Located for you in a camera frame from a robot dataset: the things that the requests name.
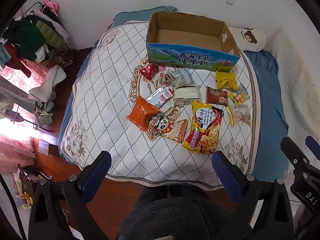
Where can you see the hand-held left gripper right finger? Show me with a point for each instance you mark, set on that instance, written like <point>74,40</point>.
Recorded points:
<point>225,172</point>

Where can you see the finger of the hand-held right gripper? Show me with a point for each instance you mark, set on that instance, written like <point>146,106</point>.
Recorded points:
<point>313,145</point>
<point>291,146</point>

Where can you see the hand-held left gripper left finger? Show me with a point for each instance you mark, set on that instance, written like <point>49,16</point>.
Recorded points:
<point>100,170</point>

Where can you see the yellow instant noodle packet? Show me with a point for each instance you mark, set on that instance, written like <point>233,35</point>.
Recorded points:
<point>205,127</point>

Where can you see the thin yellow stick packet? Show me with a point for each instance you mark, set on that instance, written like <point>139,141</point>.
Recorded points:
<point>230,117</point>

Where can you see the clear bun packet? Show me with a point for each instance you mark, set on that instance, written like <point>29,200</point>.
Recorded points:
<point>242,115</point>

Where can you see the cartoon panda snack packet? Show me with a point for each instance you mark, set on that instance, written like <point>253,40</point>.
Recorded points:
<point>172,130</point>

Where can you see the orange snack packet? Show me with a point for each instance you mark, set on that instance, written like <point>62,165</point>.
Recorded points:
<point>140,112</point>

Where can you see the colourful candy bag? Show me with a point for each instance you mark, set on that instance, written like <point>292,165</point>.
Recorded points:
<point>240,96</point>

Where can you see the brown snack packet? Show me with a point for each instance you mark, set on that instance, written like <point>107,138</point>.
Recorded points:
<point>216,95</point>

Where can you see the cream white bread packet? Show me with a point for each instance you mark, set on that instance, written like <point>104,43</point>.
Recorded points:
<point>187,93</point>

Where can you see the yellow crinkled snack packet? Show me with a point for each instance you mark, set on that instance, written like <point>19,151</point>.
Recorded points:
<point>226,80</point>

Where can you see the long red and silver packet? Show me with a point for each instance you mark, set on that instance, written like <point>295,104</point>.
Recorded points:
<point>160,96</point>

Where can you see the white and grey printed packet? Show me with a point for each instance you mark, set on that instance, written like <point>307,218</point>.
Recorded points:
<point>185,77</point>

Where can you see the red triangular snack packet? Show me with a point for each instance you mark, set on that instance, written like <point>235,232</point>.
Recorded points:
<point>148,72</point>

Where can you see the small clear pastry packet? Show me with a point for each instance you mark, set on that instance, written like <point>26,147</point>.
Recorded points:
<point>167,78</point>

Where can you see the cardboard box with blue print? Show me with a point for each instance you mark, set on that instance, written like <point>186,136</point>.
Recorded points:
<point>175,57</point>

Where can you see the person's right forearm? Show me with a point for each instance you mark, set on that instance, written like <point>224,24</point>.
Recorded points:
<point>305,222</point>

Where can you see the blue bedsheet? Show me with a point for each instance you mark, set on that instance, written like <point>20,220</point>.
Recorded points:
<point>270,105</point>

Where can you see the white textured blanket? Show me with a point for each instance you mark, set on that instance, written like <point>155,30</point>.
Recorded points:
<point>295,80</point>

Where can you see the person's dark fleece pants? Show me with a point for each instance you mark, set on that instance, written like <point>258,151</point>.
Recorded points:
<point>175,217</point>

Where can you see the floral quilted mat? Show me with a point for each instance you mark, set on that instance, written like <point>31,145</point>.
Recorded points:
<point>100,92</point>

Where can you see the dark striped cloth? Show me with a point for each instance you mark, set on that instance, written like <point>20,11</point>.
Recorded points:
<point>43,112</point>

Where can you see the pink curtain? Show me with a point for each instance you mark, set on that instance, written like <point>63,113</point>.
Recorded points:
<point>15,142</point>

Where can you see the white cloth pile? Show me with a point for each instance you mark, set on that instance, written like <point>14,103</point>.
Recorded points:
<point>48,82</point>

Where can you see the bear print pillow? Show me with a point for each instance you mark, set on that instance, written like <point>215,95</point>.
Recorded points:
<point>250,38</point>

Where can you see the black clothes rack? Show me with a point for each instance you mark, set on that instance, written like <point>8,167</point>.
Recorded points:
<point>65,43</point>

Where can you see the red garment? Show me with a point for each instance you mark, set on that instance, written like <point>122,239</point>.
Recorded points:
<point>16,60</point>

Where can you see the olive green puffer jacket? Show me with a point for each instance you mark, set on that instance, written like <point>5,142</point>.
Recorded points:
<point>48,33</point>

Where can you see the dark green garment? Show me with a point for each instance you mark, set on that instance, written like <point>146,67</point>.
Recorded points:
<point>27,40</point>

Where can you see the pale grey hanging garment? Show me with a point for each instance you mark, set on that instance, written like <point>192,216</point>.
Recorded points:
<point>56,23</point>

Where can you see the pink plush toy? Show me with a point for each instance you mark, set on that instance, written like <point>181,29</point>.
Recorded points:
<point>51,5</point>

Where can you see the white wall sticker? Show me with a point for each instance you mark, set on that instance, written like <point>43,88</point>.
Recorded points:
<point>229,1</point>

